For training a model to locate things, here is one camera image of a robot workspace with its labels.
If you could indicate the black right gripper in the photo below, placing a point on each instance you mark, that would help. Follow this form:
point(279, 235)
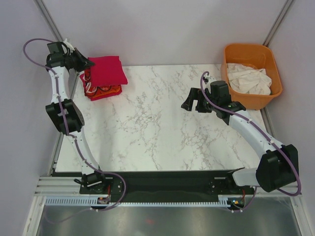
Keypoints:
point(195, 94)

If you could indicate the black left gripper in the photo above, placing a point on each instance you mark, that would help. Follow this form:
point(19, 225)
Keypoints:
point(84, 63)

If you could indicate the crimson red t-shirt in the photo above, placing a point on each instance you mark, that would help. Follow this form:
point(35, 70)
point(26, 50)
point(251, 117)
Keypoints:
point(107, 71)

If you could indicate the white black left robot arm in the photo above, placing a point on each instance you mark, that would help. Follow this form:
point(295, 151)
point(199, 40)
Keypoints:
point(66, 116)

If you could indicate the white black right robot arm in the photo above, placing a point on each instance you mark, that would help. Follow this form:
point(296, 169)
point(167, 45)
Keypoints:
point(278, 165)

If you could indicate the white crumpled cloth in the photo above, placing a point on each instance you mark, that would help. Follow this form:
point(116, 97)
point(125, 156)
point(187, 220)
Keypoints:
point(247, 80)

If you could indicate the orange plastic basket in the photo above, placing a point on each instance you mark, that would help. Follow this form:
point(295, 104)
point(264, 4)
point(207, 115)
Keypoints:
point(256, 56)

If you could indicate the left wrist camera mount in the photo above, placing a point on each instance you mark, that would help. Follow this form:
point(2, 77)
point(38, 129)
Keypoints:
point(69, 46)

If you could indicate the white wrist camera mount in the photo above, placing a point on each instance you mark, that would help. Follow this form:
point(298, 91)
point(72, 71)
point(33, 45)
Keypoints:
point(207, 80)

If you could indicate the left aluminium corner post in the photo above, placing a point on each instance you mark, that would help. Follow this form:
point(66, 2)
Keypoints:
point(51, 22)

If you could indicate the aluminium corner post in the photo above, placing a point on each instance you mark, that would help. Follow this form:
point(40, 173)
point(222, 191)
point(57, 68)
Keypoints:
point(278, 22)
point(51, 22)

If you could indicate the right aluminium corner post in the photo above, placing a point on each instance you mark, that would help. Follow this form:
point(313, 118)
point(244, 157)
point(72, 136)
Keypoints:
point(278, 22)

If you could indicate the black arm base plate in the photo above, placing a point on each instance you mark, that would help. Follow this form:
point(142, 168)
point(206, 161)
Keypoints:
point(174, 197)

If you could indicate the aluminium frame rail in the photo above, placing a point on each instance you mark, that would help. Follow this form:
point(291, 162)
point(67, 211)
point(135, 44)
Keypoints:
point(142, 183)

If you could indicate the white slotted cable duct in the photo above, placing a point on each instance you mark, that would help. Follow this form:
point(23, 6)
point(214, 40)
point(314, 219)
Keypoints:
point(98, 202)

